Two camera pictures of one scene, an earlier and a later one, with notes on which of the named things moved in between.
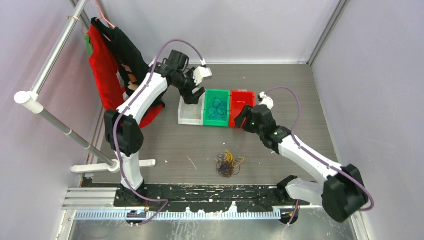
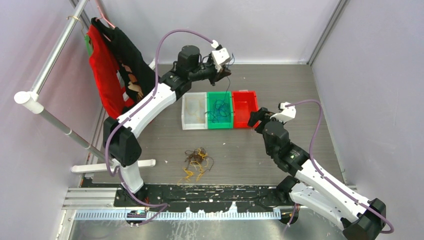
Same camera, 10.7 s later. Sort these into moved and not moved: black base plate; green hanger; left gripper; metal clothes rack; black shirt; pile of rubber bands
Moved: left gripper; pile of rubber bands
Not moved: metal clothes rack; black base plate; green hanger; black shirt
